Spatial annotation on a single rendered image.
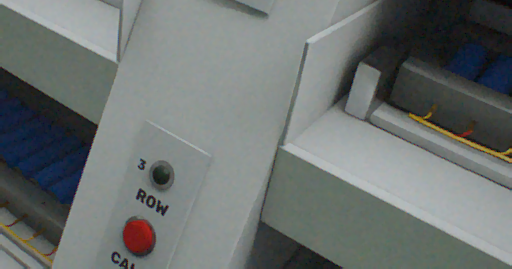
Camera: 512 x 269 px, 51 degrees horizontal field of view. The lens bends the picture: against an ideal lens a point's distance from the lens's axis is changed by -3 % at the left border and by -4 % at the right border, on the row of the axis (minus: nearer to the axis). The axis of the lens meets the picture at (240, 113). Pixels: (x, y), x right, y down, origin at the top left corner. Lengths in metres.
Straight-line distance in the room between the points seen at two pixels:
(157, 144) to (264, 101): 0.06
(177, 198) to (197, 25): 0.08
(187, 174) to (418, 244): 0.11
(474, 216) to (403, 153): 0.04
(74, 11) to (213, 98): 0.12
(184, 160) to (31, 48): 0.13
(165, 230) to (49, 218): 0.16
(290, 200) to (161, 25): 0.10
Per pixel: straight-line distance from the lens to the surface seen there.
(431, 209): 0.24
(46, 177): 0.46
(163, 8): 0.27
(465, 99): 0.29
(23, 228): 0.44
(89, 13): 0.34
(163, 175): 0.27
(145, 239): 0.28
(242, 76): 0.25
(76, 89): 0.32
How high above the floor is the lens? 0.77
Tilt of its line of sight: 11 degrees down
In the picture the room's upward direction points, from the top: 22 degrees clockwise
